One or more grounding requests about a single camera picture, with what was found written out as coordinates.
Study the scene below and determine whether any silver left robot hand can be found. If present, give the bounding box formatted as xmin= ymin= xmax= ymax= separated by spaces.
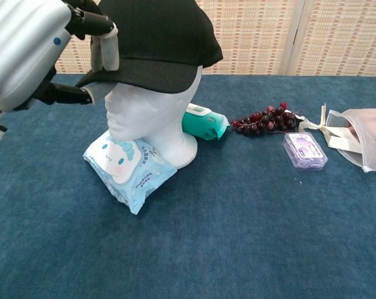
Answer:
xmin=0 ymin=0 xmax=120 ymax=113

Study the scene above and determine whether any black baseball cap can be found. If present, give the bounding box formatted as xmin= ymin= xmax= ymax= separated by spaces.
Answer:
xmin=74 ymin=0 xmax=224 ymax=94

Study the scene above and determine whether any white foam mannequin head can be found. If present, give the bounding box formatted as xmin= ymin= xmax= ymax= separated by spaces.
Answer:
xmin=104 ymin=65 xmax=203 ymax=168

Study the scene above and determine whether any light blue wet wipes pack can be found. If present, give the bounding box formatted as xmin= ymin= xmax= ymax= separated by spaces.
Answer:
xmin=82 ymin=130 xmax=178 ymax=215

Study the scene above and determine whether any teal wet wipes pack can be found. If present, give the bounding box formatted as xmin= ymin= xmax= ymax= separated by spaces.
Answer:
xmin=181 ymin=103 xmax=231 ymax=141

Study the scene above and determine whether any dark red grape bunch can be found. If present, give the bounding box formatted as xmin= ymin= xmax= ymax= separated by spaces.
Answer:
xmin=230 ymin=102 xmax=301 ymax=137

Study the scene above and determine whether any blue table cloth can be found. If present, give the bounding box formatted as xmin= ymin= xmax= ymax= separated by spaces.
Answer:
xmin=0 ymin=72 xmax=376 ymax=299

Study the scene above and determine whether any purple floss pick box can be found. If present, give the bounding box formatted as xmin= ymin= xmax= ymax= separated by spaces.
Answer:
xmin=282 ymin=131 xmax=329 ymax=171

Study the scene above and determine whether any bamboo folding screen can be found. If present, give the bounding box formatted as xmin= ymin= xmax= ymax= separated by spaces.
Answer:
xmin=55 ymin=0 xmax=376 ymax=77

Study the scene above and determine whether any translucent bag with pink cloth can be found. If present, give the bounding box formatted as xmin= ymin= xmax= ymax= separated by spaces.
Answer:
xmin=298 ymin=103 xmax=376 ymax=173

